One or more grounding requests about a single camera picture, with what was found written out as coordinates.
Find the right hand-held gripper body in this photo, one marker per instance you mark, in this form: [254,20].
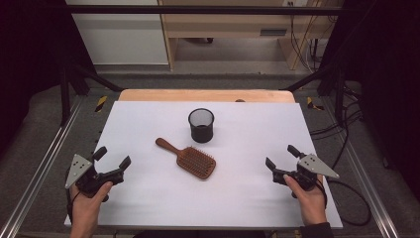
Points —
[312,167]

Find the wooden table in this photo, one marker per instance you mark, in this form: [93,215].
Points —
[204,95]

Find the aluminium floor rail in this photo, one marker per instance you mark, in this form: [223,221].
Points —
[39,168]
[369,185]

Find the person's right hand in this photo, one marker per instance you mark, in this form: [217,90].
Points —
[312,205]

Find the white cabinet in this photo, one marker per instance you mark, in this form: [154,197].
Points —
[122,39]

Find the black caster wheel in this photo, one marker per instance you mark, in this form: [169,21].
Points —
[210,40]

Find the black curtain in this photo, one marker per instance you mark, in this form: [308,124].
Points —
[29,49]
[389,66]

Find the black metal stand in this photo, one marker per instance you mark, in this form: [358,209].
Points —
[66,95]
[338,95]

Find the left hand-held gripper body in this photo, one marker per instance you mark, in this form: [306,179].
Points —
[86,178]

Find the black mesh cup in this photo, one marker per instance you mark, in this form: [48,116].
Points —
[201,130]

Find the person's left hand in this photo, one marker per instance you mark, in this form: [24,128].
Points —
[84,206]

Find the yellow black tape marker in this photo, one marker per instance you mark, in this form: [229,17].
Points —
[311,103]
[101,103]

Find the wooden paddle hairbrush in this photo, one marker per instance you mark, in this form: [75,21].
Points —
[194,162]

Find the black horizontal frame bar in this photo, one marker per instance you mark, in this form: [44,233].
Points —
[198,9]

